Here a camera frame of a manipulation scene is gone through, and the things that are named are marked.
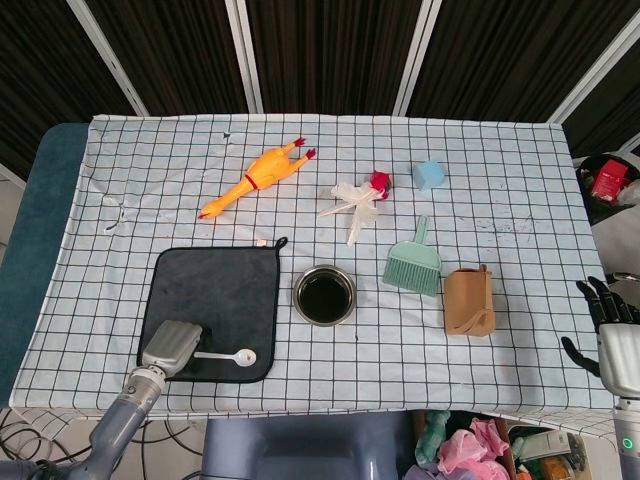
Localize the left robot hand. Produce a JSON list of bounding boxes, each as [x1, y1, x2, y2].
[[141, 319, 213, 381]]

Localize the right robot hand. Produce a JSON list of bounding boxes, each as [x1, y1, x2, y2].
[[560, 276, 640, 400]]

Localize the white plastic spoon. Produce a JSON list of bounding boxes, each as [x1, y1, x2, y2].
[[193, 348, 258, 367]]

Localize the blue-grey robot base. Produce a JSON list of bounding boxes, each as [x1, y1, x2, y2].
[[202, 412, 416, 480]]

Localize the dark grey towel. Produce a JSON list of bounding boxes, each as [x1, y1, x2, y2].
[[136, 236, 289, 385]]

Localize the green hand brush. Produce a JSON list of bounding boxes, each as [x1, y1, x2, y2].
[[383, 215, 442, 299]]

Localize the cardboard box with clutter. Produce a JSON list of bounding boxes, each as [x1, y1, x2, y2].
[[507, 424, 591, 480]]

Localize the black waste bin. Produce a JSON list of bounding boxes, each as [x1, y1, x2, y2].
[[574, 153, 640, 226]]

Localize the metal bowl with dark liquid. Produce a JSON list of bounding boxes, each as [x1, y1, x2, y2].
[[292, 264, 358, 327]]

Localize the brown paper box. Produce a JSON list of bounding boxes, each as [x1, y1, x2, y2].
[[443, 264, 496, 337]]

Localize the pink plastic bag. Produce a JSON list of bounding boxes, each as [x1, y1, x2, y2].
[[437, 418, 511, 480]]

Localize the teal padded table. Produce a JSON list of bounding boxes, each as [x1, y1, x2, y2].
[[0, 123, 92, 409]]

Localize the yellow rubber chicken toy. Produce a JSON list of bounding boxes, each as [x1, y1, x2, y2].
[[197, 135, 318, 221]]

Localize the green plastic bag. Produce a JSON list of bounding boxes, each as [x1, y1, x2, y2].
[[414, 410, 451, 469]]

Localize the white checkered tablecloth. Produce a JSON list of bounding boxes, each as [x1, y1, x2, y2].
[[9, 113, 626, 432]]

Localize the clear plastic wrapper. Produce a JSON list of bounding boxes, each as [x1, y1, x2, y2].
[[318, 182, 386, 247]]

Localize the light blue cube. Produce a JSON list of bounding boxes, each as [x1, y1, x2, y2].
[[412, 159, 445, 193]]

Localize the red artificial flower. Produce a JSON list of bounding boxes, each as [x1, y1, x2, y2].
[[369, 169, 394, 201]]

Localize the black floor cables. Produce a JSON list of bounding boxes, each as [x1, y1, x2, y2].
[[0, 409, 206, 480]]

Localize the dark folding screen white frame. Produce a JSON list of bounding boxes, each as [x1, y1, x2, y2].
[[0, 0, 640, 169]]

